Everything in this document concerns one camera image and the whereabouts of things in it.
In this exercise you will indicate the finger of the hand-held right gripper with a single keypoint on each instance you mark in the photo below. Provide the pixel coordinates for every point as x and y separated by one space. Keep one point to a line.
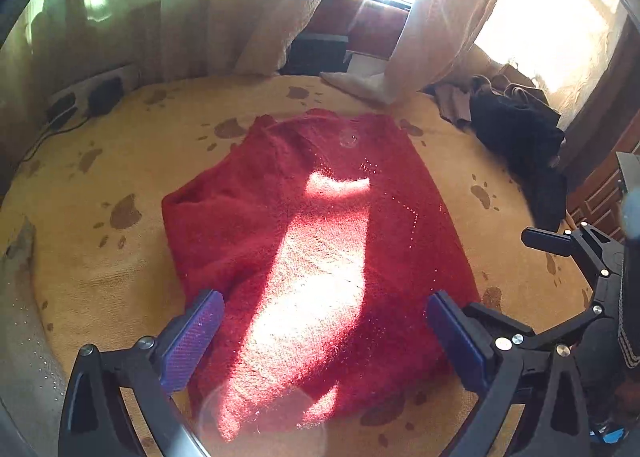
547 241
575 324

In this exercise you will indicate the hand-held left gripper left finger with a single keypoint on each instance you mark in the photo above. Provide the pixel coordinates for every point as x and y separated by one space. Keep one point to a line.
195 337

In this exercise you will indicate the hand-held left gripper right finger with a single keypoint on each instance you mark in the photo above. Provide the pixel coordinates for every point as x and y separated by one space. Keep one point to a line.
457 342

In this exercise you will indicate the red knit sweater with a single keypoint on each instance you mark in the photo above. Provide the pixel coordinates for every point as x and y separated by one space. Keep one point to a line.
320 262

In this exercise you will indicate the light blue plastic object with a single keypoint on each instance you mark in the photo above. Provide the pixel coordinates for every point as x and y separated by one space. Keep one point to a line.
607 434

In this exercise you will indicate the brown wooden door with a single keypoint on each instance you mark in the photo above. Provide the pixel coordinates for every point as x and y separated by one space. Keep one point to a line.
600 197

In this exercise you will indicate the black knit sweater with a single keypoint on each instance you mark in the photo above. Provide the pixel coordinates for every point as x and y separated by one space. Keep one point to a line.
520 147

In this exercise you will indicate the yellow paw-print blanket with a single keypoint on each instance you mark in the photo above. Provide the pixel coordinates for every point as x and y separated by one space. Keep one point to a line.
100 262

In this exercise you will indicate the grey bed sheet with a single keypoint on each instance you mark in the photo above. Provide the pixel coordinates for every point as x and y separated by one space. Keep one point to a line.
20 337

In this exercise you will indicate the cream lace curtain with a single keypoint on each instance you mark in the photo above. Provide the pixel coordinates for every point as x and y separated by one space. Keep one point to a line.
575 37
290 12

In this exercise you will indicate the white cloth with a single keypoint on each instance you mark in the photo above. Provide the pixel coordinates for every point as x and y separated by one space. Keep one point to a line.
360 84

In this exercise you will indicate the white box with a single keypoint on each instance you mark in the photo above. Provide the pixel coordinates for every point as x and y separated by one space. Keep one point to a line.
365 62

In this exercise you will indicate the black charger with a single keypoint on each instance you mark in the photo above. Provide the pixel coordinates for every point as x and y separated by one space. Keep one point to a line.
105 97

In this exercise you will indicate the white power strip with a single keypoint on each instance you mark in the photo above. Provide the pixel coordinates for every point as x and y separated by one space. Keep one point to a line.
80 89

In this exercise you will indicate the brown wooden sill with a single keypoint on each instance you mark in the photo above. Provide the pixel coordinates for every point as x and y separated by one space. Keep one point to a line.
370 27

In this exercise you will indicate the large black box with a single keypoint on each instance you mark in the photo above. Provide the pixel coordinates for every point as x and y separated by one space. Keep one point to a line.
315 54

